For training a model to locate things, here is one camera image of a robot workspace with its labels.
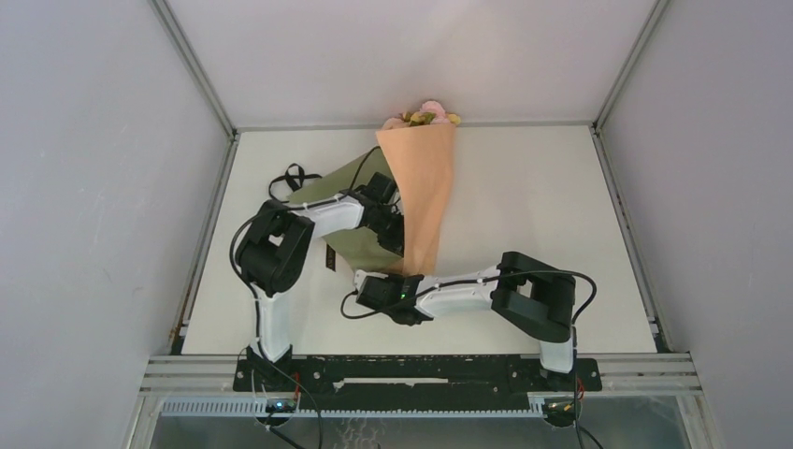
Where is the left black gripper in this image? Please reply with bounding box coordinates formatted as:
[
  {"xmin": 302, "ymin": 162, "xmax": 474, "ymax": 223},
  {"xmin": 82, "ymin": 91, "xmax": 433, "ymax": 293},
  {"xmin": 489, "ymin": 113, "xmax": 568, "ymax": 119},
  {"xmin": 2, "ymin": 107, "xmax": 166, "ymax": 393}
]
[{"xmin": 366, "ymin": 208, "xmax": 414, "ymax": 259}]

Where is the two-sided peach green wrapping paper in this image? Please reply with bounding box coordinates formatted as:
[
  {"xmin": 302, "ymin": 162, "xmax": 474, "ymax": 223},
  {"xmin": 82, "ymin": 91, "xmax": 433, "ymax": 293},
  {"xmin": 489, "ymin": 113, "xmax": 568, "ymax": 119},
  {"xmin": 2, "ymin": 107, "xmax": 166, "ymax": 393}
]
[{"xmin": 324, "ymin": 123, "xmax": 456, "ymax": 275}]

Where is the black ribbon with gold text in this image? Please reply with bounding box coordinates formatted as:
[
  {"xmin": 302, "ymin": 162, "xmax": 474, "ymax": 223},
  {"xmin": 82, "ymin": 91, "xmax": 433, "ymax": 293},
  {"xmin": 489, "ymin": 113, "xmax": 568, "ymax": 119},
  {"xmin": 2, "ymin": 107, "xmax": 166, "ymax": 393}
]
[{"xmin": 267, "ymin": 163, "xmax": 337, "ymax": 272}]

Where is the yellow fake flower stem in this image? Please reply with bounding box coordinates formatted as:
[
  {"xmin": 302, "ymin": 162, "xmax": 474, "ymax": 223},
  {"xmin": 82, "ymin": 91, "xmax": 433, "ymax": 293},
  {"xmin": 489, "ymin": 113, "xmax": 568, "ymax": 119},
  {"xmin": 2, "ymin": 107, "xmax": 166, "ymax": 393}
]
[{"xmin": 398, "ymin": 111, "xmax": 462, "ymax": 127}]

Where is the pink fake flower stem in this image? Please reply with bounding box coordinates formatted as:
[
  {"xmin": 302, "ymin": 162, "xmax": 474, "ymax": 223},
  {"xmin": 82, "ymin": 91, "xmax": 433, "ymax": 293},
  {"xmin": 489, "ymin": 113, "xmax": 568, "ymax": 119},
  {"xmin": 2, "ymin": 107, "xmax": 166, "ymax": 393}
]
[{"xmin": 381, "ymin": 100, "xmax": 452, "ymax": 130}]

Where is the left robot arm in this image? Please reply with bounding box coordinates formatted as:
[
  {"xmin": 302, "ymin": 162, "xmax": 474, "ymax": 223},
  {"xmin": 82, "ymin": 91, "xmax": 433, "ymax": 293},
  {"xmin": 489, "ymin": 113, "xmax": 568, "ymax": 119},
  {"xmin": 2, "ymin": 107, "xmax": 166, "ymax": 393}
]
[{"xmin": 229, "ymin": 172, "xmax": 404, "ymax": 390}]

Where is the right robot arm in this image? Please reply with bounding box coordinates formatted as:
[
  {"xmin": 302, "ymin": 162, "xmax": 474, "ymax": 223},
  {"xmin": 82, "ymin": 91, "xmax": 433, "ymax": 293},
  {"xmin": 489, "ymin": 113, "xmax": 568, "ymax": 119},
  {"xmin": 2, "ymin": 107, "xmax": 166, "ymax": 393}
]
[{"xmin": 342, "ymin": 252, "xmax": 598, "ymax": 389}]

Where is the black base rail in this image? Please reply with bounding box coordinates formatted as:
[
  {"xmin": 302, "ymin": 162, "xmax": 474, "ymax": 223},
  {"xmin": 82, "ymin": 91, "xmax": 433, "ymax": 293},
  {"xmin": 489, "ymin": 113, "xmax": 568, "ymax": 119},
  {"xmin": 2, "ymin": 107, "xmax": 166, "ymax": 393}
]
[{"xmin": 233, "ymin": 355, "xmax": 603, "ymax": 413}]

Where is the white slotted cable duct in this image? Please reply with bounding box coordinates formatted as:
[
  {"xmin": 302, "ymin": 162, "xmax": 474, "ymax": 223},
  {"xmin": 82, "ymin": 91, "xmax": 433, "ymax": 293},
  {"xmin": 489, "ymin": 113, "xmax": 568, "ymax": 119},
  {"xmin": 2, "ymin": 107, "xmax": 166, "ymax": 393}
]
[{"xmin": 161, "ymin": 398, "xmax": 546, "ymax": 418}]

